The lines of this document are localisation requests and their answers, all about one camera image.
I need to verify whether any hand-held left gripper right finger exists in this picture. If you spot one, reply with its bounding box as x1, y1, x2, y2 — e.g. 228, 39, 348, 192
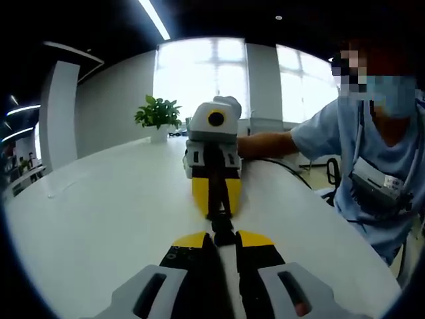
235, 229, 378, 319

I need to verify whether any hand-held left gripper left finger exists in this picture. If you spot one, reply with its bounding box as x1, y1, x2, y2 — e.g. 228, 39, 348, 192
88, 231, 230, 319

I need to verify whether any black plastic buckle part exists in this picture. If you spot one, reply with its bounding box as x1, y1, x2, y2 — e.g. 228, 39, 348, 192
213, 231, 238, 247
209, 212, 234, 233

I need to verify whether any potted green plant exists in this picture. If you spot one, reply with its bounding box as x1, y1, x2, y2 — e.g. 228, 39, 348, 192
133, 94, 183, 144

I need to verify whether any large bright window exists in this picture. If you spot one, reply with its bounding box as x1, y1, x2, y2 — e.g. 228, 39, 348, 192
152, 36, 246, 121
277, 45, 340, 124

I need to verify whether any black office chair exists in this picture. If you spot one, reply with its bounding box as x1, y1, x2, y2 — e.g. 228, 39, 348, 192
320, 158, 341, 207

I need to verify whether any person's body in blue shirt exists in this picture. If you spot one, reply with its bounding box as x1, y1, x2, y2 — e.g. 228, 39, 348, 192
291, 38, 425, 290

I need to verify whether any long ceiling light strip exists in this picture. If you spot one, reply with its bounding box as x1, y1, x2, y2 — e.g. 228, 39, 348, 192
137, 0, 172, 39

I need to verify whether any grey chest device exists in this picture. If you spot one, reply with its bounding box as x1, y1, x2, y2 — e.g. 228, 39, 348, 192
351, 156, 414, 212

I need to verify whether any wide white column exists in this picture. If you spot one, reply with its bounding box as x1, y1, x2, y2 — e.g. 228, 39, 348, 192
39, 59, 81, 174

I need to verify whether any black cable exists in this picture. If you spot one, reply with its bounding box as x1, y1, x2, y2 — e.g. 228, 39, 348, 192
264, 158, 315, 191

